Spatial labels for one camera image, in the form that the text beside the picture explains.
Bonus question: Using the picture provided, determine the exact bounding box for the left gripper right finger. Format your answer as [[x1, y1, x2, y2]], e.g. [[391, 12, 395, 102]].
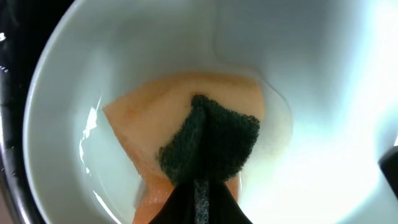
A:
[[209, 182, 252, 224]]

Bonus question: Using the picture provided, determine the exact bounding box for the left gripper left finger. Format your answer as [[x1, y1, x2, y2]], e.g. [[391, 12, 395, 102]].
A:
[[149, 182, 195, 224]]

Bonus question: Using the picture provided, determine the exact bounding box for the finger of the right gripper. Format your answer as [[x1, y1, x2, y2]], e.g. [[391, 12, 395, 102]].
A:
[[379, 146, 398, 197]]

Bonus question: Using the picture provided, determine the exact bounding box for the yellow green scrub sponge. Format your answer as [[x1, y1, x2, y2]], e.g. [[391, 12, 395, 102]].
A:
[[104, 72, 265, 223]]

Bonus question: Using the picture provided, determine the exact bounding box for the light blue plate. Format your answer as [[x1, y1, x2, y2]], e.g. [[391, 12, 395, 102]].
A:
[[23, 1, 397, 223]]

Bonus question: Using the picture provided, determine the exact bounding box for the black round tray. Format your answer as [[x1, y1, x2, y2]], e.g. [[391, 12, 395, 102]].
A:
[[1, 0, 73, 223]]

